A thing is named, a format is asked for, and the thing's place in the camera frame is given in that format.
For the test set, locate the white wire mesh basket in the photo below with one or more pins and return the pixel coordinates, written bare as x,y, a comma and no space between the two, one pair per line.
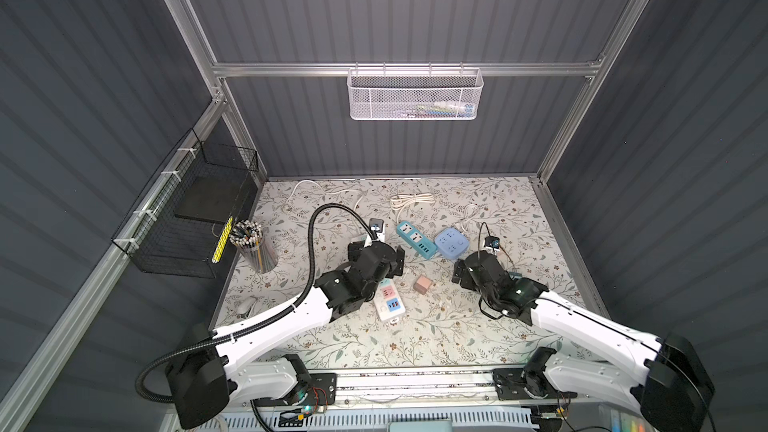
414,93

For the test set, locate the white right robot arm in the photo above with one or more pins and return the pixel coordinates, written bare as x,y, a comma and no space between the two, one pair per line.
662,379

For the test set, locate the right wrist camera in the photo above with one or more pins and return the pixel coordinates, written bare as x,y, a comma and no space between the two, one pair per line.
492,244

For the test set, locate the blue square power socket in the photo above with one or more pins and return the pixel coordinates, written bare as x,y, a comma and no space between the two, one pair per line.
451,243

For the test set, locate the pink plug cube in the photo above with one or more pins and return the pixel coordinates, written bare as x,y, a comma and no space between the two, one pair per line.
422,284

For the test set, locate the yellow ruler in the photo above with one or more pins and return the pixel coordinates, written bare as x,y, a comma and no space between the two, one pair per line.
222,241

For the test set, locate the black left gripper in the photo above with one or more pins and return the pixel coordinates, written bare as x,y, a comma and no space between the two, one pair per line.
398,258

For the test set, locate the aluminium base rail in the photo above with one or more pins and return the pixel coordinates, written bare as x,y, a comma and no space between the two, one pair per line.
420,384

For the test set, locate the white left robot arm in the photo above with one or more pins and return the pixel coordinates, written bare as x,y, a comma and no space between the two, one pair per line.
212,370

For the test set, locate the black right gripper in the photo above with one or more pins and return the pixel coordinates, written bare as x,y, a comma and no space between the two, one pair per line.
464,276

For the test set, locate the teal power strip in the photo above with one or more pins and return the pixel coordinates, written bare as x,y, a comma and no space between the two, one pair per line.
422,244

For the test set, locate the clear cup of pencils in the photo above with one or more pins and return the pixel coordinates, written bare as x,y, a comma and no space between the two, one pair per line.
250,240

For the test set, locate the white multicolour power strip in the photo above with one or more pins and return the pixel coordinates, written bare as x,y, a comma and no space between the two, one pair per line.
387,302

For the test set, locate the black wire mesh basket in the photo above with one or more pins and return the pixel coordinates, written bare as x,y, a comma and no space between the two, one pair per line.
176,231

